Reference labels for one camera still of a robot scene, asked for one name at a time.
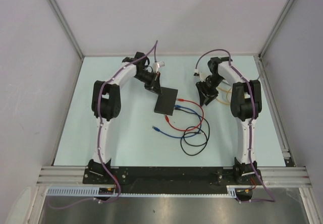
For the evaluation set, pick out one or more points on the black network switch box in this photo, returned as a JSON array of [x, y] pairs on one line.
[[165, 102]]

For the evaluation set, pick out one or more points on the aluminium frame post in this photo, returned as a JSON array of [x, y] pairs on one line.
[[280, 20], [66, 27]]

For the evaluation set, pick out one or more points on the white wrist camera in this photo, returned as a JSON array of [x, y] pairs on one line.
[[202, 76], [157, 65]]

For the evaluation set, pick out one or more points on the aluminium frame post left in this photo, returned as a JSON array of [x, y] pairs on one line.
[[66, 27]]

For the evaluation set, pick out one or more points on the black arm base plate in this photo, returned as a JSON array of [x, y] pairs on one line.
[[179, 180]]

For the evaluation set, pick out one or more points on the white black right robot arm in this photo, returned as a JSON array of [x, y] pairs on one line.
[[245, 106]]

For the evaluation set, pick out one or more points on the aluminium frame rail front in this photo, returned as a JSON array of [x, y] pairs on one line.
[[273, 177]]

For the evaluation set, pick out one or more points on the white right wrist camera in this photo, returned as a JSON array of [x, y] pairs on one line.
[[202, 76]]

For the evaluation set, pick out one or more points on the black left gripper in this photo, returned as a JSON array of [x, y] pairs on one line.
[[155, 79]]

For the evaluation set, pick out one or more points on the aluminium frame post right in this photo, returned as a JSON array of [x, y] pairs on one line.
[[280, 20]]

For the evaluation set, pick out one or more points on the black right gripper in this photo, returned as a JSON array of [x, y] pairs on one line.
[[207, 97]]

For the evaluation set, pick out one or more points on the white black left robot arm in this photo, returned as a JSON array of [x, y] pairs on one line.
[[106, 98]]

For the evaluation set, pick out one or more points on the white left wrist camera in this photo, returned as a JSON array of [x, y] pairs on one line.
[[157, 65]]

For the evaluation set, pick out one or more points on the grey slotted cable duct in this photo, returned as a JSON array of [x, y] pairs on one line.
[[99, 192]]

